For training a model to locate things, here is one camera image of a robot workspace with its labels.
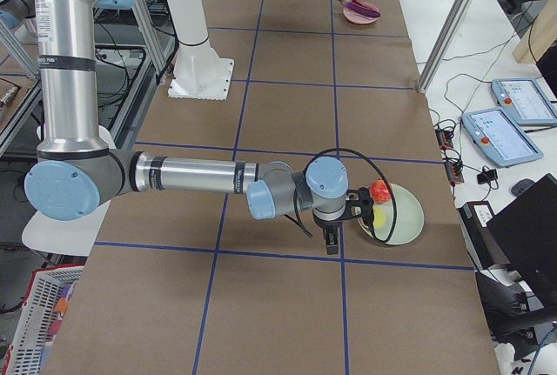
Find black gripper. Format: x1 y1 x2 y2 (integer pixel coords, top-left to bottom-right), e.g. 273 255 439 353
313 217 342 255

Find peach fruit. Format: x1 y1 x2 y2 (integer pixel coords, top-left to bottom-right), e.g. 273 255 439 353
372 205 387 229

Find red pomegranate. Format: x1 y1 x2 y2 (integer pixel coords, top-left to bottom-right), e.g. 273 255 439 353
368 179 392 204

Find purple eggplant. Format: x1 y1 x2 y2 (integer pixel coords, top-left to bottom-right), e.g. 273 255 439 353
339 0 381 19

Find red chili pepper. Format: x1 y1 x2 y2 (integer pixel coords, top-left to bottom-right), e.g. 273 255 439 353
350 0 372 10

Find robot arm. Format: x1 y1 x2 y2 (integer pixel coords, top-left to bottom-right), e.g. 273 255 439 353
1 0 36 30
22 0 349 256

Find green plate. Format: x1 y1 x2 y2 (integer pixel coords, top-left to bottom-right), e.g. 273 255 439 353
358 184 425 245

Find blue teach pendant near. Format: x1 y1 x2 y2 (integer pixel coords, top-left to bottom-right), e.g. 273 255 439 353
461 108 543 167

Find blue teach pendant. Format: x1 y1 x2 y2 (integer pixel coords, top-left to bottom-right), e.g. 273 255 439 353
491 78 556 126
461 108 543 167

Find black computer mouse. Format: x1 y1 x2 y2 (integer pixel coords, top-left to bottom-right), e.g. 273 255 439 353
510 178 535 197

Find pink plate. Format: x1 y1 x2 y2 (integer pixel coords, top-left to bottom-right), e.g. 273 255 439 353
343 13 381 25

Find blue teach pendant far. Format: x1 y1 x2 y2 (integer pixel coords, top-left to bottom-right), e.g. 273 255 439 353
491 78 556 126

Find white chair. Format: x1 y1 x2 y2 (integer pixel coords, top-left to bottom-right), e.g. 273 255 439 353
21 124 118 258

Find white plastic basket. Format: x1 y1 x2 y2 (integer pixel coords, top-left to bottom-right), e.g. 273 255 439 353
2 265 84 374

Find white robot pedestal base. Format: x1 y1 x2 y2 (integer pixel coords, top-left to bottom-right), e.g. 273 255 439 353
166 0 234 101

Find aluminium frame post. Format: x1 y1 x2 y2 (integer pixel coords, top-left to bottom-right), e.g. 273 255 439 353
415 0 473 94

